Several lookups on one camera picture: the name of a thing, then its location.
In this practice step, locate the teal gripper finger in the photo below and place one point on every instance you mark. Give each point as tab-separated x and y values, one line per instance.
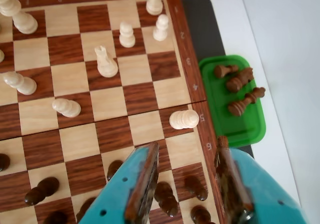
255	196
125	196

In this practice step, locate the light wooden bishop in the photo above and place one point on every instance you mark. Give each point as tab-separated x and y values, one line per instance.
183	119

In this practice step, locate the wooden chess board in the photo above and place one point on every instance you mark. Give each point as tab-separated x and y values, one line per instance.
75	58

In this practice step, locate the dark wooden bishop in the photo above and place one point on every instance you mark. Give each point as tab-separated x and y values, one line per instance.
166	199
237	107

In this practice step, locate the dark wooden queen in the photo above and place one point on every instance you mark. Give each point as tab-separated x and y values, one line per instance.
55	217

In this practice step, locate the green plastic tray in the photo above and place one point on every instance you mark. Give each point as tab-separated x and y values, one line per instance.
225	126

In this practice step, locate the light wooden pawn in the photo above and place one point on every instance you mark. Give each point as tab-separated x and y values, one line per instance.
66	107
21	83
160	28
1	56
127	36

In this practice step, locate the light wooden knight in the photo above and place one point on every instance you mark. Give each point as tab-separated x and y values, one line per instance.
106	63

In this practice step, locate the dark grey table mat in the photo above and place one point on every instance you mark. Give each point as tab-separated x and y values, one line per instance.
200	21

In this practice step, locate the light wooden king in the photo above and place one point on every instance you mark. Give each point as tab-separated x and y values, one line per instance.
22	21

